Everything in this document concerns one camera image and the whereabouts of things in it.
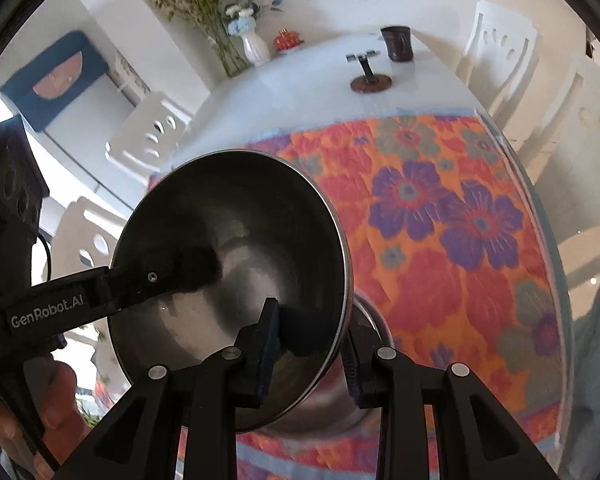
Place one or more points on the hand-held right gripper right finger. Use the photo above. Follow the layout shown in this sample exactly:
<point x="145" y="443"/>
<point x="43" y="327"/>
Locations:
<point x="355" y="375"/>

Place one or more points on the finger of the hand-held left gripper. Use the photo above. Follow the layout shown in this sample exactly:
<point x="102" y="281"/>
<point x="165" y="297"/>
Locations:
<point x="190" y="272"/>

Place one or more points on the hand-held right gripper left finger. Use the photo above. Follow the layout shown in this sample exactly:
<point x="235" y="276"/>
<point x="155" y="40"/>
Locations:
<point x="270" y="355"/>

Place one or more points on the blue steel bowl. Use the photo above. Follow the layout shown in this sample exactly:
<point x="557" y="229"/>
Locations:
<point x="320" y="405"/>

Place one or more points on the red steel bowl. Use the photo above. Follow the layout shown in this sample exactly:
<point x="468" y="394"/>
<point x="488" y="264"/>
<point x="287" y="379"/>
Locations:
<point x="260" y="220"/>

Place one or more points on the person's left hand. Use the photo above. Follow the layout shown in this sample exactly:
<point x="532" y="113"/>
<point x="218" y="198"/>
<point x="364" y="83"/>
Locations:
<point x="55" y="392"/>

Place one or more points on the white dining chair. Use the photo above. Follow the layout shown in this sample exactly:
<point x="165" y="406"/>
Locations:
<point x="570" y="150"/>
<point x="480" y="75"/>
<point x="130" y="145"/>
<point x="75" y="220"/>

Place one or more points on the white refrigerator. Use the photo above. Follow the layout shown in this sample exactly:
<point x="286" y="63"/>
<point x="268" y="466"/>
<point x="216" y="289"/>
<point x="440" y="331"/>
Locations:
<point x="90" y="150"/>

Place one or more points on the blue fabric appliance cover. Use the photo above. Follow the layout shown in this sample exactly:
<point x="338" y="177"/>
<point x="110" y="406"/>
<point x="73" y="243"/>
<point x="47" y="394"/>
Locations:
<point x="30" y="105"/>

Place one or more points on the orange floral table mat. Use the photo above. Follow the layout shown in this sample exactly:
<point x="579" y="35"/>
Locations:
<point x="430" y="260"/>

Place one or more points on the clear glass vase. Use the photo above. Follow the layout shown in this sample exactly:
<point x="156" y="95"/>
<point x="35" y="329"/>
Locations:
<point x="232" y="62"/>

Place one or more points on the white ribbed vase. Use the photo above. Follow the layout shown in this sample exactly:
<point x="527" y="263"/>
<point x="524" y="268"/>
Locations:
<point x="256" y="52"/>

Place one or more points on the person's grey blue clothing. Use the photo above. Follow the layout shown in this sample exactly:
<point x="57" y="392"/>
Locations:
<point x="595" y="360"/>

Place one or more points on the red lidded teacup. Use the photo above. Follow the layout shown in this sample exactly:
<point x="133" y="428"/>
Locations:
<point x="286" y="40"/>

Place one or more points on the blue white artificial flowers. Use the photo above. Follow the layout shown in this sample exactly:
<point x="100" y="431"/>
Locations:
<point x="240" y="25"/>

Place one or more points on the wooden base phone stand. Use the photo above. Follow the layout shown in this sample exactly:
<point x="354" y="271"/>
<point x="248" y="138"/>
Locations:
<point x="372" y="84"/>

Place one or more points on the dark mug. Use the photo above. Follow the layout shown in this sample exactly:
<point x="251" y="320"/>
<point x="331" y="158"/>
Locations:
<point x="397" y="45"/>

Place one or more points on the white wall shelf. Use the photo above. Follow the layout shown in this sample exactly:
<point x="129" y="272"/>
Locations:
<point x="127" y="77"/>

